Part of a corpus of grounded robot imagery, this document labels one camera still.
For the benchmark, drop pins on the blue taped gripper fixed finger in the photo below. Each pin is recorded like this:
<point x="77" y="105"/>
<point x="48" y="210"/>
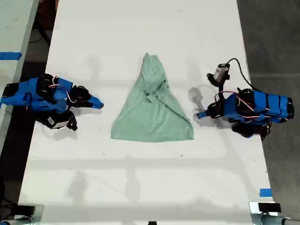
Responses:
<point x="203" y="113"/>
<point x="96" y="100"/>

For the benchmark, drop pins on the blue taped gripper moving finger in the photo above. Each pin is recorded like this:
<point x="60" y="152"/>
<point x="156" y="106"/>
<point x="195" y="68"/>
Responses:
<point x="199" y="117"/>
<point x="92" y="105"/>

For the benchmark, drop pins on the pale green T-shirt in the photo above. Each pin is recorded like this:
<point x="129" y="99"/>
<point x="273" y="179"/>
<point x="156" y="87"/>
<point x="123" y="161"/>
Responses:
<point x="152" y="117"/>

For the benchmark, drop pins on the blue and black robot arm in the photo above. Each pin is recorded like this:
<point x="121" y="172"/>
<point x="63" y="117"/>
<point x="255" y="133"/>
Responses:
<point x="35" y="95"/>
<point x="260" y="105"/>

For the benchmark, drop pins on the long blue tape strip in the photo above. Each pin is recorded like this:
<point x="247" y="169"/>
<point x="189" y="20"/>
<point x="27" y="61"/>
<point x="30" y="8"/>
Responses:
<point x="10" y="56"/>

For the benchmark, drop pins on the white side table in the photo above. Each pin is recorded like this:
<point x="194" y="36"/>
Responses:
<point x="11" y="28"/>

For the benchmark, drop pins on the small blue tape piece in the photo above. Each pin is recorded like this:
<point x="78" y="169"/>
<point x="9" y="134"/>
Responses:
<point x="265" y="192"/>

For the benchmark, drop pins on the grey metal table clamp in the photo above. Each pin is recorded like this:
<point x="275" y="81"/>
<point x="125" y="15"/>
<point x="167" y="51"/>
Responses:
<point x="28" y="219"/>
<point x="269" y="219"/>

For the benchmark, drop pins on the black camera mount stalk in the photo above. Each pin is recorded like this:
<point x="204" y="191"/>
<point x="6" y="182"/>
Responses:
<point x="221" y="91"/>
<point x="72" y="123"/>

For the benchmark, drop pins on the black and grey camera box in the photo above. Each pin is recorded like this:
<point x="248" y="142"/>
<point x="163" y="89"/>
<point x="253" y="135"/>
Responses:
<point x="219" y="73"/>

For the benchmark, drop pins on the black camera box white label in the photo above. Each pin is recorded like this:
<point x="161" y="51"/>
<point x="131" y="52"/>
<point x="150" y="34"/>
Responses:
<point x="55" y="120"/>

